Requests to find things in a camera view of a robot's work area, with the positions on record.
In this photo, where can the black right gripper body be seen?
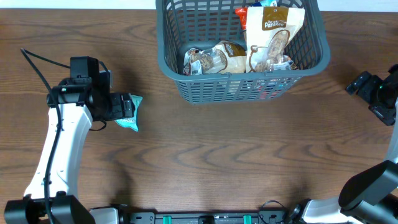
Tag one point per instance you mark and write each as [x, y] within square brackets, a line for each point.
[359, 85]

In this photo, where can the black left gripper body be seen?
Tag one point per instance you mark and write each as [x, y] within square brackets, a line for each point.
[112, 104]

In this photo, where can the teal snack wrapper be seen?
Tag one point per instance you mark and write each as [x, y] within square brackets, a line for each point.
[131, 122]

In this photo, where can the grey plastic laundry basket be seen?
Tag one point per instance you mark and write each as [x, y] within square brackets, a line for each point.
[182, 25]

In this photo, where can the beige snack pouch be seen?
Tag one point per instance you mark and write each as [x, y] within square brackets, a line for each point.
[270, 40]
[224, 57]

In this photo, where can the blue Kleenex tissue pack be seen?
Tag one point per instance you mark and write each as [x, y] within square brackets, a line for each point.
[267, 3]

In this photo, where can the orange spaghetti pasta package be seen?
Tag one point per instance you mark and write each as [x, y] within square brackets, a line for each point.
[257, 36]

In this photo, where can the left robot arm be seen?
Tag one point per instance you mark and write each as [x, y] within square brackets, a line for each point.
[74, 105]

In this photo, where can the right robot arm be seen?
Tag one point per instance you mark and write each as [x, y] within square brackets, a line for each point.
[366, 197]

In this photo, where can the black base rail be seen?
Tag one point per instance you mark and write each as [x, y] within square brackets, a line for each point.
[271, 212]

